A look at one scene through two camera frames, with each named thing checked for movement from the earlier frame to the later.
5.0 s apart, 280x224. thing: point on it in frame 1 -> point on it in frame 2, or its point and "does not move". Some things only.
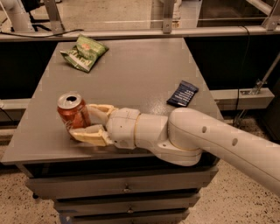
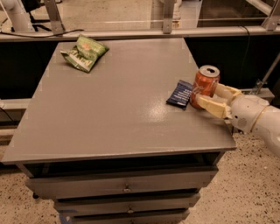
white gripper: [122, 127] -> [247, 112]
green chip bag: [85, 54] does not move
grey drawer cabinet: [94, 184] does not move
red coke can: [73, 110] -> [205, 83]
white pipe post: [18, 17] does not move
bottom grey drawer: [130, 218] does not move
